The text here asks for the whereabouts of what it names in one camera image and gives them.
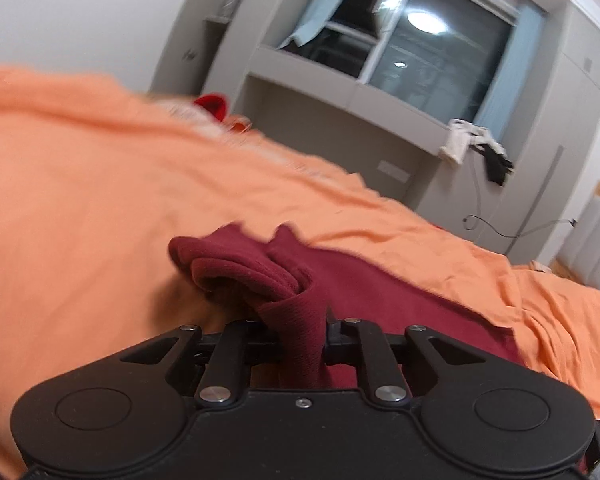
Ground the orange bedsheet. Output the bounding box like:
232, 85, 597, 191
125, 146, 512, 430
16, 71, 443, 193
0, 62, 600, 480

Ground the grey built-in wardrobe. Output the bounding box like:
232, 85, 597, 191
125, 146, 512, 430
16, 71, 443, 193
150, 0, 600, 272

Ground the grey padded headboard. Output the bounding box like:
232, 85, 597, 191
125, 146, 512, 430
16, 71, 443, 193
554, 179, 600, 292

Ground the light blue curtain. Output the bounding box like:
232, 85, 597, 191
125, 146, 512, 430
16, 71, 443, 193
279, 0, 367, 50
474, 0, 549, 142

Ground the red plush item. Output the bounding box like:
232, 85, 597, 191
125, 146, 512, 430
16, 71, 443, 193
193, 93, 229, 122

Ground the red and white pillow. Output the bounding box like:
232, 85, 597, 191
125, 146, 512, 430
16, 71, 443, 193
147, 92, 233, 138

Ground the white garment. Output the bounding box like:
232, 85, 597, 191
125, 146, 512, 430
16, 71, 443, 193
439, 118, 487, 164

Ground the grey window desk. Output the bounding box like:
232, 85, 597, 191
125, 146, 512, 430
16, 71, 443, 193
247, 42, 462, 162

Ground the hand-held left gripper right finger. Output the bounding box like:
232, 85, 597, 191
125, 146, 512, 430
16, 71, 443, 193
323, 309, 487, 406

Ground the black cable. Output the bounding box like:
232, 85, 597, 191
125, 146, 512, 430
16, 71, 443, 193
462, 149, 577, 240

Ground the dark red sweater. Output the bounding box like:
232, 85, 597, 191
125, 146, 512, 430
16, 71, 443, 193
167, 224, 527, 392

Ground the black garment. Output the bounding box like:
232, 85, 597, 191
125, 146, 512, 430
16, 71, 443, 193
472, 139, 514, 187

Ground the large glass window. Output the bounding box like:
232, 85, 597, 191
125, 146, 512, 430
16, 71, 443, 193
280, 0, 548, 127

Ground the white wall socket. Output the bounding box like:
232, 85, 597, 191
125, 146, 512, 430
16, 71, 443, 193
377, 160, 411, 184

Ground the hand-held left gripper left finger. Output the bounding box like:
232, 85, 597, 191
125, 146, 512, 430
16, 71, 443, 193
120, 319, 284, 407

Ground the grey wardrobe with open door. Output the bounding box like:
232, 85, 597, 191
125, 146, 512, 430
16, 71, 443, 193
151, 0, 231, 93

